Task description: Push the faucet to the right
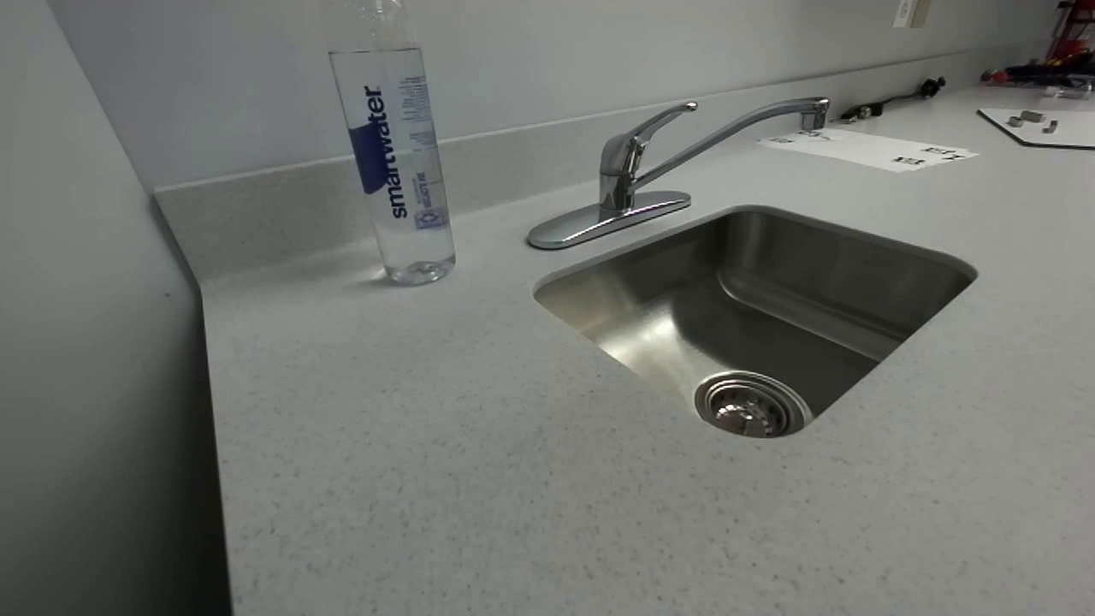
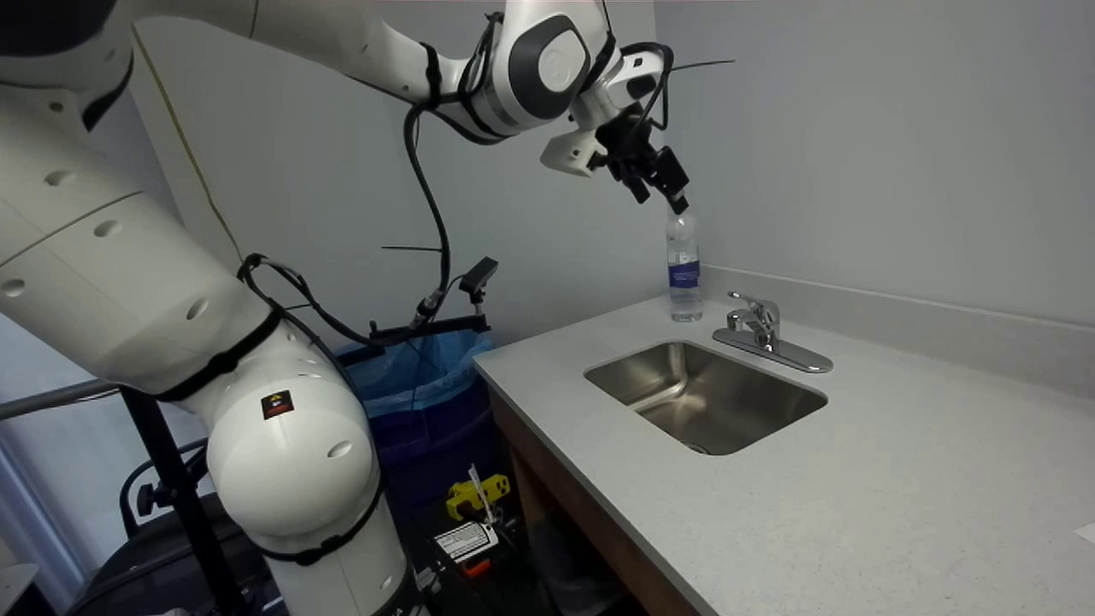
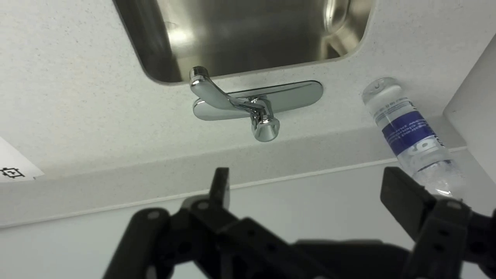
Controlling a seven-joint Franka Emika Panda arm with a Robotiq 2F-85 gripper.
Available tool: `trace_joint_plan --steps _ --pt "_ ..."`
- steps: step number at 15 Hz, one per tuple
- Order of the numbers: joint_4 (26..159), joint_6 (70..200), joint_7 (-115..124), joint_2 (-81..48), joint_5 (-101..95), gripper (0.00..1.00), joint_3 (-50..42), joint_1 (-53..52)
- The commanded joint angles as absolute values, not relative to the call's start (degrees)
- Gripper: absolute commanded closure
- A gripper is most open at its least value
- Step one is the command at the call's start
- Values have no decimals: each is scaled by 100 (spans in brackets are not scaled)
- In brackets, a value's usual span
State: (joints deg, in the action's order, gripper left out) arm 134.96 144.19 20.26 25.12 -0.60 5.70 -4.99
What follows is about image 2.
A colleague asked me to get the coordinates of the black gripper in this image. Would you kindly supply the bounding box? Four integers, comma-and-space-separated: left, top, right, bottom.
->
589, 102, 694, 218

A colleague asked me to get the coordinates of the chrome sink faucet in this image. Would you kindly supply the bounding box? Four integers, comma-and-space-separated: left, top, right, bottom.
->
708, 288, 838, 376

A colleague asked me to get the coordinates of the clear water bottle blue label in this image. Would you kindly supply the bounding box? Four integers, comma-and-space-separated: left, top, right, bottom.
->
663, 209, 708, 325

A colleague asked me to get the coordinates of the black clip on thin rod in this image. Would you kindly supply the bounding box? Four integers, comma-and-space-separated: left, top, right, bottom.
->
410, 253, 505, 331

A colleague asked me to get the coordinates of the stainless steel sink basin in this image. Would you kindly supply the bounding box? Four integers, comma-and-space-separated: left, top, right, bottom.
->
582, 339, 831, 459

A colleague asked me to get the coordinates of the blue lined trash bin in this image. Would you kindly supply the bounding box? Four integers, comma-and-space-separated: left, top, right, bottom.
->
332, 315, 515, 542

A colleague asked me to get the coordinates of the wooden counter cabinet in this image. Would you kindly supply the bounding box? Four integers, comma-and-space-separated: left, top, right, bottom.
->
486, 378, 703, 616

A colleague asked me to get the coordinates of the grey counter backsplash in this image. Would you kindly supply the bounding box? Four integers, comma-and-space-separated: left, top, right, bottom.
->
694, 263, 1095, 404

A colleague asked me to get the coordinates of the yellow tool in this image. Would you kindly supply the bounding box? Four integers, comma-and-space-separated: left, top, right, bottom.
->
441, 468, 515, 523

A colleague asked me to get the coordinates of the white device with red part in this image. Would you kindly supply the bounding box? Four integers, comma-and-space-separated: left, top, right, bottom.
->
434, 521, 507, 574

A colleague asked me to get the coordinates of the black stand pole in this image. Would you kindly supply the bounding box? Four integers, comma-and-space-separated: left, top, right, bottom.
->
118, 387, 250, 616

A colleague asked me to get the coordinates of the black white logo sign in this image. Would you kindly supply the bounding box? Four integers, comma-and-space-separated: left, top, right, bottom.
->
118, 441, 220, 541

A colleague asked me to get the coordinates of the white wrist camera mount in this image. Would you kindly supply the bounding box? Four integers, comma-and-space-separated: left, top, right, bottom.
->
537, 118, 608, 176

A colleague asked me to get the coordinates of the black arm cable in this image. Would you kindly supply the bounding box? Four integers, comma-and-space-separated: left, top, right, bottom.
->
402, 45, 507, 303

